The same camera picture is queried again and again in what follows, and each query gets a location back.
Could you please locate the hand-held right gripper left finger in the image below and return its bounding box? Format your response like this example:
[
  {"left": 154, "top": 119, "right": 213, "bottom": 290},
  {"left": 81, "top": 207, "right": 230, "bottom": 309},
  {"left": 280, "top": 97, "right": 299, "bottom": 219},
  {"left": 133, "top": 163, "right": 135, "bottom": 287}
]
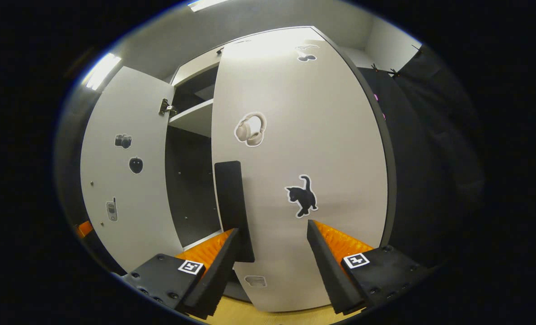
[{"left": 121, "top": 228, "right": 242, "bottom": 320}]

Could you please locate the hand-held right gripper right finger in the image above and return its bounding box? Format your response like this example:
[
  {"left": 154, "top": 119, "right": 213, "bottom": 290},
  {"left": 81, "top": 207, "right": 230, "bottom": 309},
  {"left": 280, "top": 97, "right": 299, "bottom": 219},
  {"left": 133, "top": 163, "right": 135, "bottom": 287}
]
[{"left": 307, "top": 219, "right": 436, "bottom": 316}]

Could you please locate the white cabinet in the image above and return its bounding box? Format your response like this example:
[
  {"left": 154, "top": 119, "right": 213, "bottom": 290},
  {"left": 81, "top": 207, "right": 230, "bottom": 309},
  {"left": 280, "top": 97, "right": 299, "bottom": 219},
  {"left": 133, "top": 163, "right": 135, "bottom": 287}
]
[{"left": 163, "top": 38, "right": 251, "bottom": 302}]

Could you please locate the white cabinet door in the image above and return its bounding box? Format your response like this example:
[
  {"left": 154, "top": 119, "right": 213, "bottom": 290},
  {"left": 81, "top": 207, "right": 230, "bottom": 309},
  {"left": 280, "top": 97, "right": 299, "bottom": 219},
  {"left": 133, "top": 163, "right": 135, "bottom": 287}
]
[
  {"left": 79, "top": 66, "right": 185, "bottom": 274},
  {"left": 210, "top": 26, "right": 398, "bottom": 313}
]

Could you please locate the white cabinet drawer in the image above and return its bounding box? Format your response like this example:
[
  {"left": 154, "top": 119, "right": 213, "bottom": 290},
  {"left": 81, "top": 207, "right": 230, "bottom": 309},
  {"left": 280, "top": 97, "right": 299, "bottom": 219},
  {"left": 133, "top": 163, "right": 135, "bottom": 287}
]
[{"left": 172, "top": 44, "right": 222, "bottom": 87}]

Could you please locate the ceiling light panel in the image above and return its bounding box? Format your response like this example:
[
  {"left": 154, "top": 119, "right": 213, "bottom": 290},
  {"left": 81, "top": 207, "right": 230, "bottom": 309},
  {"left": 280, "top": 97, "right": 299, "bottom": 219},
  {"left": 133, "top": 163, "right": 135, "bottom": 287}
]
[
  {"left": 187, "top": 0, "right": 231, "bottom": 13},
  {"left": 83, "top": 52, "right": 123, "bottom": 92}
]

